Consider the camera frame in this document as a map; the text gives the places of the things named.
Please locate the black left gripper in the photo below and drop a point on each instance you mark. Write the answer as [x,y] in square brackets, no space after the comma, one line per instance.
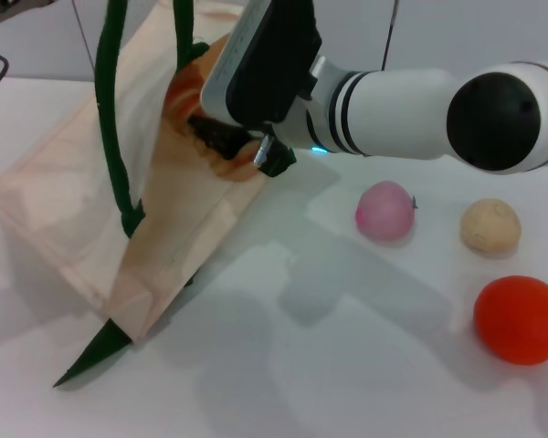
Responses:
[0,9]

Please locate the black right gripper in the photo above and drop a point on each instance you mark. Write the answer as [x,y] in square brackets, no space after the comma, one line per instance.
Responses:
[219,134]

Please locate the orange striped bread loaf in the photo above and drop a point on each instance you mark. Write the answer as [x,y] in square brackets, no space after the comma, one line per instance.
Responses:
[182,96]

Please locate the beige canvas tote bag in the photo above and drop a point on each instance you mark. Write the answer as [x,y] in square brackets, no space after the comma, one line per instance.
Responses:
[73,205]

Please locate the beige round egg yolk pastry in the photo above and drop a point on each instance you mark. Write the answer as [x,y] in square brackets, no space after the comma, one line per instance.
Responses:
[491,228]

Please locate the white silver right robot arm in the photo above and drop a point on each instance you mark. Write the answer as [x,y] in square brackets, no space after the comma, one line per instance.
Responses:
[393,114]

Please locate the pink peach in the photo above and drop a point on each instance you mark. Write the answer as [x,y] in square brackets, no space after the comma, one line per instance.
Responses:
[383,210]

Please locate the thin dark vertical rod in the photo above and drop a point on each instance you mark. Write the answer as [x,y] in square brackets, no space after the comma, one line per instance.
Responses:
[388,32]

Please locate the orange round fruit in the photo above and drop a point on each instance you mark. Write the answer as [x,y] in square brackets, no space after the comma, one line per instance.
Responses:
[520,319]

